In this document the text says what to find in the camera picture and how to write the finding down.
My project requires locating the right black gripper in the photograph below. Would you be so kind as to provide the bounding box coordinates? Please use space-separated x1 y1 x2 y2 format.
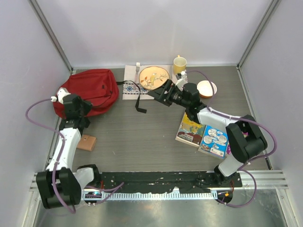
147 79 189 109

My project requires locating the red backpack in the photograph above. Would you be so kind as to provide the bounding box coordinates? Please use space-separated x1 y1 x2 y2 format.
61 69 127 117

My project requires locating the yellow landscape paperback book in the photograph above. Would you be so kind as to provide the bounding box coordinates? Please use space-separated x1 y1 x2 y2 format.
175 113 205 148

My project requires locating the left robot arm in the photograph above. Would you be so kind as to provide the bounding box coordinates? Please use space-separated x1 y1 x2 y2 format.
36 92 101 213

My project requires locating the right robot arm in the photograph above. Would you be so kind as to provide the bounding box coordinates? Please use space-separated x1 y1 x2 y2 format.
148 79 267 187

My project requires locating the bird pattern wooden plate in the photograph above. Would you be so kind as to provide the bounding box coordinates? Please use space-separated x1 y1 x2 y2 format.
139 66 169 90

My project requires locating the tan leather wallet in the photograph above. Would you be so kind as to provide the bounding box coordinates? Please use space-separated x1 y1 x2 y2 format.
77 135 97 151

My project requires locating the patterned white placemat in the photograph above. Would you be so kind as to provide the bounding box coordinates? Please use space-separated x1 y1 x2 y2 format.
123 65 177 100

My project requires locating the yellow mug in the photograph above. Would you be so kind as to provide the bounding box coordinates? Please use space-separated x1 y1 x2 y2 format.
173 55 187 74

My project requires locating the white orange bowl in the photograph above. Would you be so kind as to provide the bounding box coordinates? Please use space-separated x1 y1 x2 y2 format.
197 80 217 98

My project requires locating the blue comic cover book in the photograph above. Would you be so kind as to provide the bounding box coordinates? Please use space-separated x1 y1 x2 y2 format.
198 125 228 159

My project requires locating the purple treehouse book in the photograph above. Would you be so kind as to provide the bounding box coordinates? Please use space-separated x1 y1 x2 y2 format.
226 144 231 155

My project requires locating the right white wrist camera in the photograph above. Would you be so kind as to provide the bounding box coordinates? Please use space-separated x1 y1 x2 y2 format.
176 70 187 90

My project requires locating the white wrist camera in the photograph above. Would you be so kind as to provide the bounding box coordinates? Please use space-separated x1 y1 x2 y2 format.
176 70 187 90
51 87 70 104

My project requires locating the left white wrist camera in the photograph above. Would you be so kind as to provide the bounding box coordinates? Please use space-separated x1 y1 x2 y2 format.
51 87 70 104

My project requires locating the pink handled fork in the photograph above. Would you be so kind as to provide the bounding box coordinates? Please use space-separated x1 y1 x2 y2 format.
134 62 141 84

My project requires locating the white slotted cable duct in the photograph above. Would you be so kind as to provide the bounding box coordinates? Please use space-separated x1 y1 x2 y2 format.
81 192 218 201

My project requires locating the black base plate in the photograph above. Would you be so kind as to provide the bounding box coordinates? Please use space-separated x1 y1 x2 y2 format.
99 171 242 194

